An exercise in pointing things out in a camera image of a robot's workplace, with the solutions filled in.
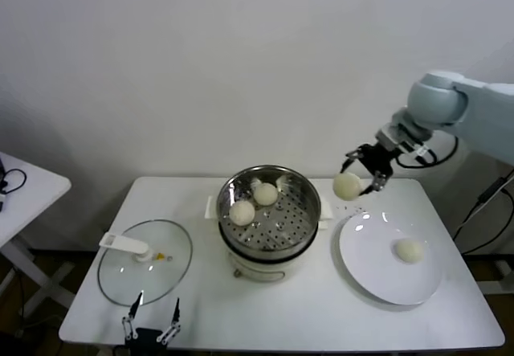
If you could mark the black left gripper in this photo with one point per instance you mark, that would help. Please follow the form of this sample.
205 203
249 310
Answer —
142 342

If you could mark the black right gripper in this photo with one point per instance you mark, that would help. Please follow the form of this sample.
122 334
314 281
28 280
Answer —
377 159

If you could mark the white steamed baozi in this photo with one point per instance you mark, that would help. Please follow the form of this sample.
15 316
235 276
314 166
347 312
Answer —
265 193
409 250
241 213
346 187

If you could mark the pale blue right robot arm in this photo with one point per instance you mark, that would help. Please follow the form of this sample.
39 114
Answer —
433 99

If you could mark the stainless steel steamer basket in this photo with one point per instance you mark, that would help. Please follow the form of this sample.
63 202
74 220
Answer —
289 219

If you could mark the scattered dark crumbs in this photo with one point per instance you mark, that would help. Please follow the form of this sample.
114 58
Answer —
353 209

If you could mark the white oval plate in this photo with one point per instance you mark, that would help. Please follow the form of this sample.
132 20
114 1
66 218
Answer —
377 267

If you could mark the cream electric cooker pot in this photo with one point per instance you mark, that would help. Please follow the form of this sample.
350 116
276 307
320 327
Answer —
257 273

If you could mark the white side table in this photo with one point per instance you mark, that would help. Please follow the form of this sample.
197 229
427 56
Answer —
40 195

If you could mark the white furniture foot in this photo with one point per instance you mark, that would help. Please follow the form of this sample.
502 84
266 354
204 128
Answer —
494 285

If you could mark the dark blue electronic device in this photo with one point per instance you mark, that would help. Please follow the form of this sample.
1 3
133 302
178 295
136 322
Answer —
2 169

